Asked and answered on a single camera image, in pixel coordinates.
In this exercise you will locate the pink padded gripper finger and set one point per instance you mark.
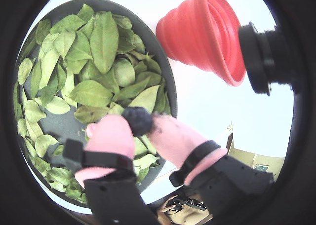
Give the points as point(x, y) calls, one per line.
point(177, 141)
point(108, 141)

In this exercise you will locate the dark blueberry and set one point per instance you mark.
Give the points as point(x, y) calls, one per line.
point(137, 121)

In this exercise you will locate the black hand controller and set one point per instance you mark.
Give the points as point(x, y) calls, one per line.
point(187, 202)

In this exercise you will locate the dark grey round bowl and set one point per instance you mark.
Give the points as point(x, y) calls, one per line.
point(158, 57)

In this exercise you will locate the pile of green leaves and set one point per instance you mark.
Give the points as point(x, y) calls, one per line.
point(103, 45)

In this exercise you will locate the red collapsible cup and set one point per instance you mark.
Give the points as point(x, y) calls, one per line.
point(197, 32)

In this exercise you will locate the brown cardboard box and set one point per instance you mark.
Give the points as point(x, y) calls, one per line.
point(230, 142)

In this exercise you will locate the person in background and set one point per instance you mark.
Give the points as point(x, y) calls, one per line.
point(182, 212)

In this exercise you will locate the framed wall picture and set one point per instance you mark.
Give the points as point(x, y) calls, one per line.
point(261, 167)

